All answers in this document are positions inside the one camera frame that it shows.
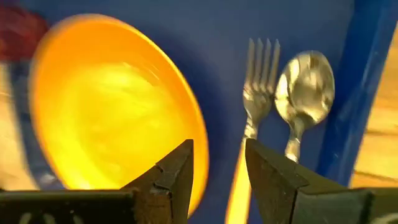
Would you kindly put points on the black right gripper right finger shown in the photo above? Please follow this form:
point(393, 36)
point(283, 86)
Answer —
point(280, 193)

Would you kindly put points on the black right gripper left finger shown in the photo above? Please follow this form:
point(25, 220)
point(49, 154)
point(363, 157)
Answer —
point(171, 186)

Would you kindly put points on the orange plate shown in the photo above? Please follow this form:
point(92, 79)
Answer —
point(109, 109)

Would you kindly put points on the red faceted plastic cup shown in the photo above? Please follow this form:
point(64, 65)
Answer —
point(18, 31)

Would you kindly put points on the blue plastic tray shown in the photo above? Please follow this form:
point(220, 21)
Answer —
point(202, 37)

